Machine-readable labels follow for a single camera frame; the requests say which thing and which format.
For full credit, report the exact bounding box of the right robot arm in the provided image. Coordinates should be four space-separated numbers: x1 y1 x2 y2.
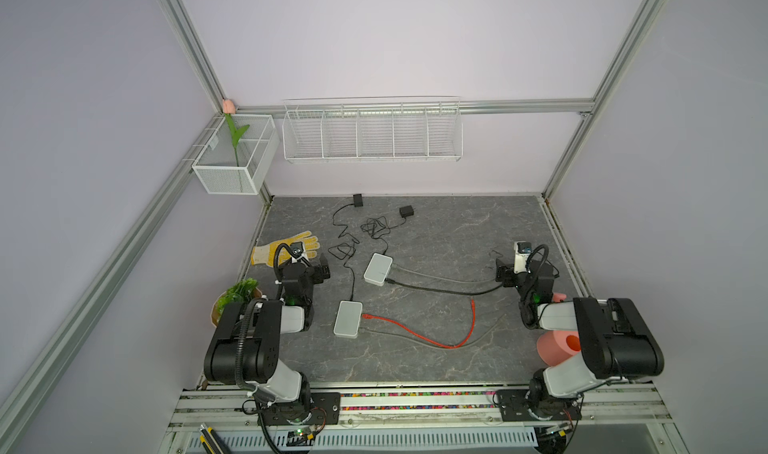
493 241 665 421

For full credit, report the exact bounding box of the long white wire basket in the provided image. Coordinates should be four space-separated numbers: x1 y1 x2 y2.
282 96 464 163

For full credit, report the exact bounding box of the artificial pink tulip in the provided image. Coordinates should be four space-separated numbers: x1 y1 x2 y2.
221 100 250 166

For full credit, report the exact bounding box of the black ethernet cable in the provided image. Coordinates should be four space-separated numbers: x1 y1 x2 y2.
383 276 505 297

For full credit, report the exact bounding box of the yellow white work glove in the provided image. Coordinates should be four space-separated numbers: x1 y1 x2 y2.
250 230 322 269

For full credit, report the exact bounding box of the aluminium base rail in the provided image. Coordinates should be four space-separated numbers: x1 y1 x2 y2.
159 382 688 453

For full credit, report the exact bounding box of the small white mesh basket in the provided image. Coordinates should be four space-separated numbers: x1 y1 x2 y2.
192 114 280 195

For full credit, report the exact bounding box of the red ethernet cable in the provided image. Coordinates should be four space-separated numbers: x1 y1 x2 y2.
361 297 478 350

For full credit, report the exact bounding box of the pink watering can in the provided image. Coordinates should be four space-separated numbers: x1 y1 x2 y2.
536 293 581 366

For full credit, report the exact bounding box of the white network switch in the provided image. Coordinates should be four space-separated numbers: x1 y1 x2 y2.
363 253 393 286
333 300 363 339

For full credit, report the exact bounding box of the potted green plant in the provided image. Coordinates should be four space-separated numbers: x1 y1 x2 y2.
211 278 262 326

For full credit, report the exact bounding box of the black power adapter cable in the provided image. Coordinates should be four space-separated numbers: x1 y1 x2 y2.
359 204 416 256
326 192 367 302

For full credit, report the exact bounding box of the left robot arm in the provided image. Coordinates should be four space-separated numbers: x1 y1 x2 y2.
203 241 330 424

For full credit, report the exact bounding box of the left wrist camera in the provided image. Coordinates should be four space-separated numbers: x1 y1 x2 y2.
287 241 309 264

